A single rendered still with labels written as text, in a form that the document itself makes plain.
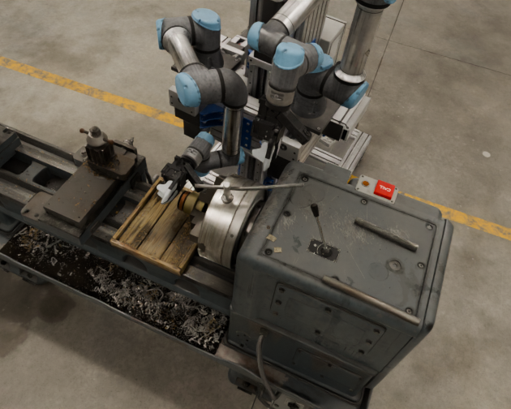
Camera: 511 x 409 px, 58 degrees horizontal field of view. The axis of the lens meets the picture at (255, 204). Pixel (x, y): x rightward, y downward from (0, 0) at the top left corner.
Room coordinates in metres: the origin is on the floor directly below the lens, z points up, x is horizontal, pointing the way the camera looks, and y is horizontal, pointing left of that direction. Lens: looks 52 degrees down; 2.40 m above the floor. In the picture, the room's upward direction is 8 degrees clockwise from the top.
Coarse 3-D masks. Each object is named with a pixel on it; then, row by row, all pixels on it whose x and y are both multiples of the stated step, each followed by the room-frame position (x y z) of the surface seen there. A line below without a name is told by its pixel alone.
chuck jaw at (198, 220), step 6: (192, 210) 0.94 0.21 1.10; (198, 210) 0.94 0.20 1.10; (192, 216) 0.91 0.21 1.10; (198, 216) 0.91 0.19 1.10; (192, 222) 0.88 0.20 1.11; (198, 222) 0.89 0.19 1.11; (192, 228) 0.88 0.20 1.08; (198, 228) 0.86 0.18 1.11; (192, 234) 0.83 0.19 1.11; (198, 234) 0.84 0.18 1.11; (192, 240) 0.83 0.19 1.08; (198, 246) 0.81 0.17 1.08; (204, 246) 0.80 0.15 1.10
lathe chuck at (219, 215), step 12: (228, 180) 0.98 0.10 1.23; (240, 180) 1.00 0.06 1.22; (252, 180) 1.04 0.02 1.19; (216, 192) 0.92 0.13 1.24; (240, 192) 0.94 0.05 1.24; (216, 204) 0.88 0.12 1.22; (228, 204) 0.89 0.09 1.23; (204, 216) 0.85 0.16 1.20; (216, 216) 0.85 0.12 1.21; (228, 216) 0.85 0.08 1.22; (204, 228) 0.82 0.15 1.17; (216, 228) 0.82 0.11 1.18; (228, 228) 0.82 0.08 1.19; (204, 240) 0.80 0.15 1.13; (216, 240) 0.80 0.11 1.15; (204, 252) 0.79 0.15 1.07; (216, 252) 0.78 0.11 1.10
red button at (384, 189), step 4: (380, 180) 1.05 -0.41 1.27; (376, 184) 1.03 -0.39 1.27; (380, 184) 1.03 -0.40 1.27; (384, 184) 1.03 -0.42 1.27; (388, 184) 1.03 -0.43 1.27; (392, 184) 1.04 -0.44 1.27; (376, 188) 1.01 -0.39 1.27; (380, 188) 1.01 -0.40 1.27; (384, 188) 1.01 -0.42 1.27; (388, 188) 1.01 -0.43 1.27; (392, 188) 1.02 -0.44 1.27; (376, 192) 0.99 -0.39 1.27; (380, 192) 0.99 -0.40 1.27; (384, 192) 1.00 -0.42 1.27; (388, 192) 1.00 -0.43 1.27; (392, 192) 1.00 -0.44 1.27; (384, 196) 0.98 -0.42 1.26; (388, 196) 0.98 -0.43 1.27
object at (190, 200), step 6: (186, 192) 1.00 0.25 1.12; (192, 192) 1.00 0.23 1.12; (180, 198) 0.97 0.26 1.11; (186, 198) 0.98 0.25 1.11; (192, 198) 0.97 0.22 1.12; (198, 198) 0.98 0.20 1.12; (180, 204) 0.96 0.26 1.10; (186, 204) 0.95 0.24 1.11; (192, 204) 0.95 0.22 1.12; (198, 204) 0.96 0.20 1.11; (204, 204) 0.99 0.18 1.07; (186, 210) 0.94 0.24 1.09; (204, 210) 0.98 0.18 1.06
